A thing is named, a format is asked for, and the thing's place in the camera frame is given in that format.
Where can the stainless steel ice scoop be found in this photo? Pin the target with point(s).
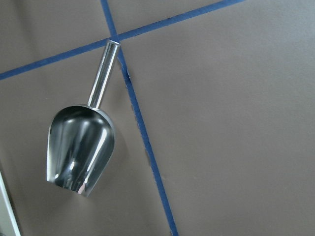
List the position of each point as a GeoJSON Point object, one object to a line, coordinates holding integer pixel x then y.
{"type": "Point", "coordinates": [81, 138]}

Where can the white square tray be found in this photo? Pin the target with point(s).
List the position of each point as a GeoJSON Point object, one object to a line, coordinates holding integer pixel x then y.
{"type": "Point", "coordinates": [8, 223]}

